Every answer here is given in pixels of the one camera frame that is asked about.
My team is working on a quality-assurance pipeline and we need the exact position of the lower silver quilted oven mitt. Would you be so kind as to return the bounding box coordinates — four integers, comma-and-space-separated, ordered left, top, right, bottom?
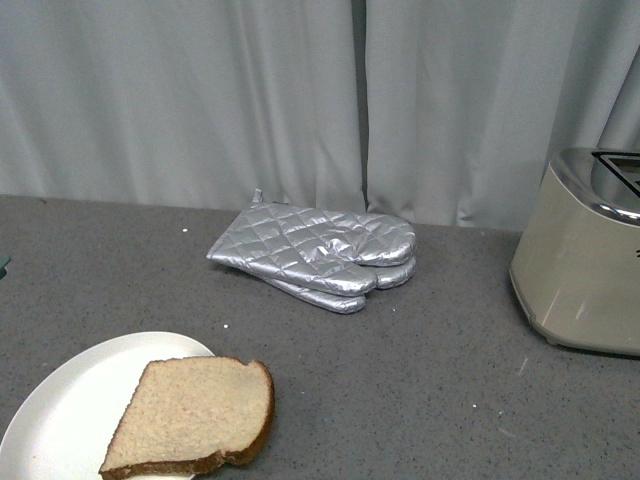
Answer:
261, 256, 417, 314

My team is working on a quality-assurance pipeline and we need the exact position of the upper silver quilted oven mitt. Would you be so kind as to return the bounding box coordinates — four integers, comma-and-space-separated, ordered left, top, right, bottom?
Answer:
207, 191, 416, 297

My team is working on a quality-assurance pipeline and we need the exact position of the brown bread slice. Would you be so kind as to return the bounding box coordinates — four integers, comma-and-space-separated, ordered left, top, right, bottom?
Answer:
99, 356, 275, 479

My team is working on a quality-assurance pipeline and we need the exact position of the cream and chrome toaster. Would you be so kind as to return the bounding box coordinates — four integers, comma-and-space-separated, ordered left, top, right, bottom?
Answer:
509, 148, 639, 356

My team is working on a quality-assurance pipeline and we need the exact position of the silver quilted oven mitt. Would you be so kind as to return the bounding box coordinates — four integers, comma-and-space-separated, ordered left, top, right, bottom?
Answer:
261, 256, 417, 314
207, 191, 416, 297

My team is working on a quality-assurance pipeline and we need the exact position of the white round plate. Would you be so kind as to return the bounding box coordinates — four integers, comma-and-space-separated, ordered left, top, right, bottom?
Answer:
1, 332, 211, 479

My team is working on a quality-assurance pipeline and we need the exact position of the grey curtain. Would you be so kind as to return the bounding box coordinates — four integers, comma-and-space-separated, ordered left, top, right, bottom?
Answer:
1, 1, 639, 229

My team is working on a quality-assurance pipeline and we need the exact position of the teal object at edge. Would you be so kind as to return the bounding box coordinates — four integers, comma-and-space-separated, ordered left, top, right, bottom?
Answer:
0, 254, 10, 279

